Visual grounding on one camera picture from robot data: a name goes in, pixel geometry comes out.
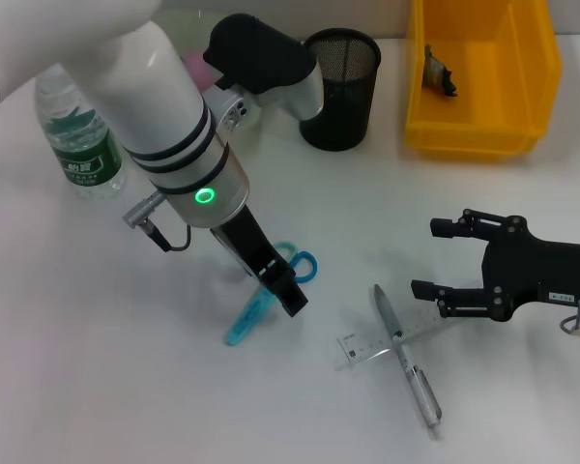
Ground blue and teal scissors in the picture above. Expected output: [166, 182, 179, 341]
[223, 240, 319, 347]

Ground silver white pen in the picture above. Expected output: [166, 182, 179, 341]
[372, 283, 444, 441]

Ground clear plastic ruler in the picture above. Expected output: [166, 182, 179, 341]
[335, 308, 465, 372]

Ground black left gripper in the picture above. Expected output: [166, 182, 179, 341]
[210, 207, 310, 318]

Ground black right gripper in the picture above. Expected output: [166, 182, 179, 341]
[410, 208, 580, 325]

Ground pink peach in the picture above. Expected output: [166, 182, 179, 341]
[182, 49, 219, 92]

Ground yellow plastic bin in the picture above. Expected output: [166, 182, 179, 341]
[404, 0, 562, 157]

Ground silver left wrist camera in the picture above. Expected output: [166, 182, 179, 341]
[202, 13, 326, 132]

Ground black mesh pen holder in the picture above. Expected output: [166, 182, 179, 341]
[299, 27, 383, 153]

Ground green plastic wrapper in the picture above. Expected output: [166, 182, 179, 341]
[422, 43, 460, 99]

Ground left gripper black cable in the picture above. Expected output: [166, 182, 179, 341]
[122, 189, 193, 253]

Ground translucent green fruit plate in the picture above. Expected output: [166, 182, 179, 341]
[158, 10, 279, 146]

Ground clear bottle with green label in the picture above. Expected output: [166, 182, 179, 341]
[33, 72, 128, 202]

